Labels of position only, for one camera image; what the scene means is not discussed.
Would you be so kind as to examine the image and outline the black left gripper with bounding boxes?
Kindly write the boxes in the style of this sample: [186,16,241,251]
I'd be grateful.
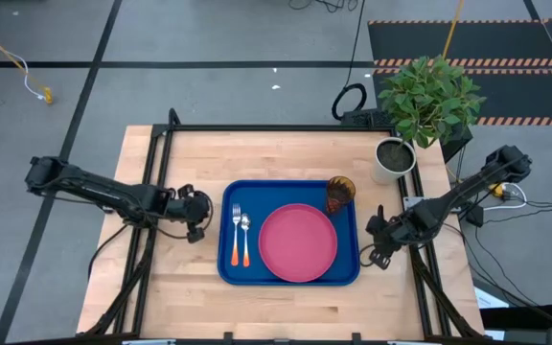
[165,183,214,244]

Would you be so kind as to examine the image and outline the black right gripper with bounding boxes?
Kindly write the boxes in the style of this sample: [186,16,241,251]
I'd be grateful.
[364,204,409,270]

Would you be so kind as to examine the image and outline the orange-handled metal spoon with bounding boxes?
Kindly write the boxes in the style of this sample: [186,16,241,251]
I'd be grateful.
[240,213,253,268]

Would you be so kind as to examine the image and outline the amber transparent cup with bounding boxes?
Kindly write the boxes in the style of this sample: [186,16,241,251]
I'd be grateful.
[325,175,357,216]

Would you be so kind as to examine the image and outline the orange-handled metal fork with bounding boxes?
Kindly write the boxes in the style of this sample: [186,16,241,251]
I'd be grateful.
[230,203,242,267]

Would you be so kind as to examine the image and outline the blue plastic tray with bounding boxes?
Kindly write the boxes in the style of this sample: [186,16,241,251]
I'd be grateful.
[217,179,361,288]

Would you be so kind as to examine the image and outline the pink round plate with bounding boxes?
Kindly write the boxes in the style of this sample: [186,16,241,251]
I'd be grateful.
[258,202,339,284]

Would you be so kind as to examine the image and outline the white plant pot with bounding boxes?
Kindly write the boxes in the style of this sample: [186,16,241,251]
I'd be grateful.
[370,136,418,187]

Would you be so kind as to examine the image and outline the black power adapter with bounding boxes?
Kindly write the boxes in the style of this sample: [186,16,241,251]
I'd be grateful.
[465,203,486,229]

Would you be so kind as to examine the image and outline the plain black box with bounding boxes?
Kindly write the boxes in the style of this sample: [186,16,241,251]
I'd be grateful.
[441,125,474,164]

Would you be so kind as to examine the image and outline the vented black box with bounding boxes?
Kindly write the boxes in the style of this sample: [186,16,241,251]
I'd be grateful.
[340,108,395,127]

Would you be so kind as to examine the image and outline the white paper sheet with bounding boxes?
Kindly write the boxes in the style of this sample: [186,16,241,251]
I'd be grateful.
[473,286,511,311]

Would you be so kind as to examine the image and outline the green leafy plant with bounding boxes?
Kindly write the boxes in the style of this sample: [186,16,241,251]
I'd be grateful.
[377,55,487,150]

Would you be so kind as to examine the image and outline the black hazard-striped floor mat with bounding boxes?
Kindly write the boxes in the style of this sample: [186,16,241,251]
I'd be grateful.
[367,17,552,127]

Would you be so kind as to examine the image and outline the black aluminium table frame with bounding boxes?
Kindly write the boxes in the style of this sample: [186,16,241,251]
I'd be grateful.
[81,107,486,345]

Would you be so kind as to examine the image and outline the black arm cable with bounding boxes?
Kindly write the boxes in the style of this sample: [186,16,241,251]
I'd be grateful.
[87,222,131,282]

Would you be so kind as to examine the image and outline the black coiled cable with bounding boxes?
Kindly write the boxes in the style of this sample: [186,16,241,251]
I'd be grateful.
[331,0,369,122]

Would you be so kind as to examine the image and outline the white cable loop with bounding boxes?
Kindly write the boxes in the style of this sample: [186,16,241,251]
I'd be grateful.
[495,181,529,212]

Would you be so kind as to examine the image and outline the yellow cable with plug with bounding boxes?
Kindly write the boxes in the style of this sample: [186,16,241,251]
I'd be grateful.
[0,17,55,105]

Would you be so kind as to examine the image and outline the thin white floor cable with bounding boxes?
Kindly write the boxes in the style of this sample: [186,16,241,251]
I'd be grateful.
[0,0,47,102]

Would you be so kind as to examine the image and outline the yellow floor cable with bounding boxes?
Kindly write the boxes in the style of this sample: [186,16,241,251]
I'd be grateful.
[442,0,465,59]

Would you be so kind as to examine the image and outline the black cable bundle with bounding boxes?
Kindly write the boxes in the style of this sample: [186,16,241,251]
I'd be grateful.
[287,0,359,14]

